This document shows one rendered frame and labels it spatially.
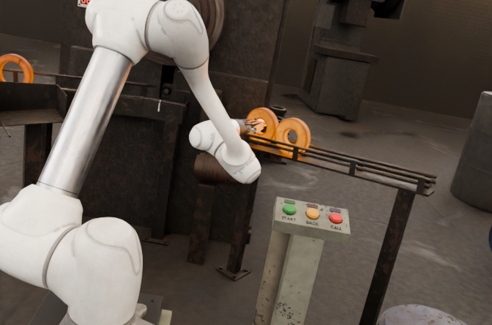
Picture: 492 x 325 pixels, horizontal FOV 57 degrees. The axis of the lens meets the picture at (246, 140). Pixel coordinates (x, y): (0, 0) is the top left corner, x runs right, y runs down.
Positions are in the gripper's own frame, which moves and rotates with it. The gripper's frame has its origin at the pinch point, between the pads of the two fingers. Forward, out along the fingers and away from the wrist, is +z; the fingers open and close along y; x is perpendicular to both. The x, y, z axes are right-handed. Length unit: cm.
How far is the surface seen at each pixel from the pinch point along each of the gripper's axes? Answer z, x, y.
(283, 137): -1.4, -2.6, 12.3
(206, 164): -12.3, -22.9, -17.8
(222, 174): -8.8, -26.1, -10.8
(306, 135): -1.4, 1.4, 22.3
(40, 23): 278, -54, -694
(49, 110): -51, -10, -79
